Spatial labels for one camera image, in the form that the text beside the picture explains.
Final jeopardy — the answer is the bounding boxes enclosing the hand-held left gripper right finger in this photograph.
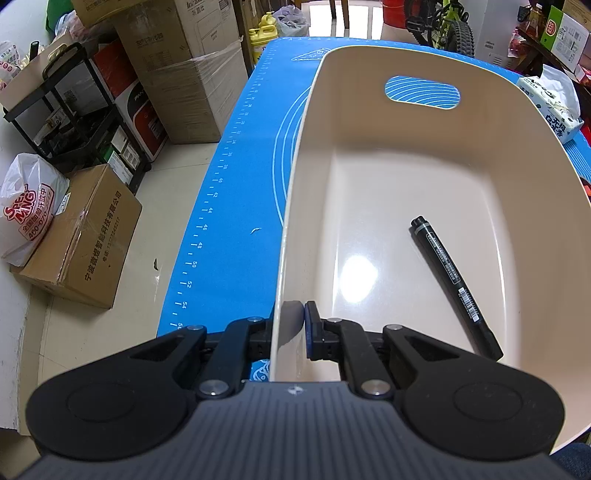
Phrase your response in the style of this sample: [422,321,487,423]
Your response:
[302,301,467,400]

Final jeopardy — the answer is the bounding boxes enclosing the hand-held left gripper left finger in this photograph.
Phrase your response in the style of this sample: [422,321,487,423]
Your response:
[117,316,278,400]

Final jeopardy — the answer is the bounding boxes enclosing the beige plastic storage bin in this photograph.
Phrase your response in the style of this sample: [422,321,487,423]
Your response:
[269,45,591,455]

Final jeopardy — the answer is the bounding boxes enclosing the blue silicone baking mat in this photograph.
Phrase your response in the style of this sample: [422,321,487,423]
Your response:
[157,38,591,384]

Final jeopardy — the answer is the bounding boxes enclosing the black marker pen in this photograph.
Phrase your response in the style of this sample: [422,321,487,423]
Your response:
[410,215,504,362]

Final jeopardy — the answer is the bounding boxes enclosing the brown cardboard box black print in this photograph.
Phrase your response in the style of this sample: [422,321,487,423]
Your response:
[11,164,143,310]

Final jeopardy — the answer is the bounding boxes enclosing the plastic-wrapped cardboard box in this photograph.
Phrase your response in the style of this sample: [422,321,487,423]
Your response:
[148,39,250,145]

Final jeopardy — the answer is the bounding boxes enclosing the red and white appliance box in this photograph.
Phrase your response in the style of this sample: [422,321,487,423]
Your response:
[95,41,167,162]

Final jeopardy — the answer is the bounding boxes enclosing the black metal rack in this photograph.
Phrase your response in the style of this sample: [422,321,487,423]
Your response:
[2,44,153,192]

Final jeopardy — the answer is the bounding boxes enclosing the white plastic bag red print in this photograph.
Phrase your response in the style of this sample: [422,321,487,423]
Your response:
[0,152,70,267]

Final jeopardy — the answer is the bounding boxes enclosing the person's dark trousers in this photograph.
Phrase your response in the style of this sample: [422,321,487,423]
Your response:
[551,440,591,480]

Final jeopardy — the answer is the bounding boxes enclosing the grey plastic bag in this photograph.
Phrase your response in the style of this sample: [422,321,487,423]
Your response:
[272,7,310,38]

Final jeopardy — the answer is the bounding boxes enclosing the printed cardboard box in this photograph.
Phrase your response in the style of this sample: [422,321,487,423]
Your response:
[115,0,241,72]

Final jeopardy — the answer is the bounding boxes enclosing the printed tissue pack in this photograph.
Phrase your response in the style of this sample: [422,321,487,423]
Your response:
[516,65,585,143]

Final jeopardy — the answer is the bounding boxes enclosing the green and black bicycle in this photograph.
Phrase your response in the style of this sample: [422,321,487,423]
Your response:
[404,0,476,58]

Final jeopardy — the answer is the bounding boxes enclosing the brown paper bag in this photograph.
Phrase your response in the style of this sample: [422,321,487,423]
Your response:
[0,44,86,116]

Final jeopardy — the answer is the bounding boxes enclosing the white appliance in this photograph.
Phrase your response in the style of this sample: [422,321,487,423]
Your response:
[475,0,522,70]

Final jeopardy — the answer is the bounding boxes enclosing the small brown cardboard box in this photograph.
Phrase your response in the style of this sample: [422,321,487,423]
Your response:
[71,0,139,28]

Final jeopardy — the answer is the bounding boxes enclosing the yellow-liquid bottle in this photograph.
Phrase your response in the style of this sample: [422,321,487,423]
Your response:
[526,2,546,33]

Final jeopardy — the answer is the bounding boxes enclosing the green and white box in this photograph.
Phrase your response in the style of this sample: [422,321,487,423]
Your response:
[540,6,591,70]

